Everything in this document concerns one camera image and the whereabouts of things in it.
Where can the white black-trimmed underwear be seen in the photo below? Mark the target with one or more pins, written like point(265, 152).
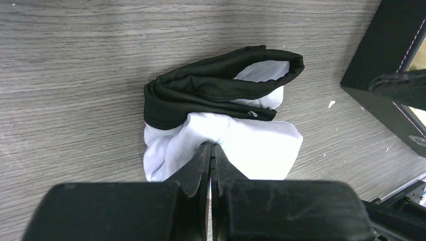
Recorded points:
point(229, 100)

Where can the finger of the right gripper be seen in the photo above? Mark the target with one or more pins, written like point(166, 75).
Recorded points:
point(407, 88)

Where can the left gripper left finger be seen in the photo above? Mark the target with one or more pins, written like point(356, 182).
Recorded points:
point(174, 209)

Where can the black compartment storage box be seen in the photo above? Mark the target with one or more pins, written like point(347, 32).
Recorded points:
point(390, 45)

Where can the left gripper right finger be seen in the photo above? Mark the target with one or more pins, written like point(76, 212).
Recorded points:
point(244, 209)

